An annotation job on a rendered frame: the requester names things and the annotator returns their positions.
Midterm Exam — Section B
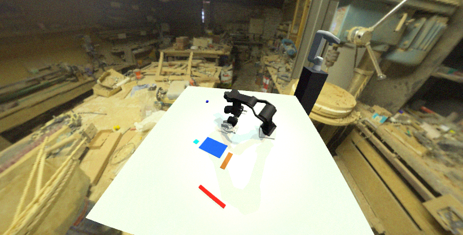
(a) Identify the red flat bar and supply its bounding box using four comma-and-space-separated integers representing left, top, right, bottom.
199, 185, 226, 209

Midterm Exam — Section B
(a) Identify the orange flat bar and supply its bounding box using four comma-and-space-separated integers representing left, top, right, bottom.
220, 152, 233, 170

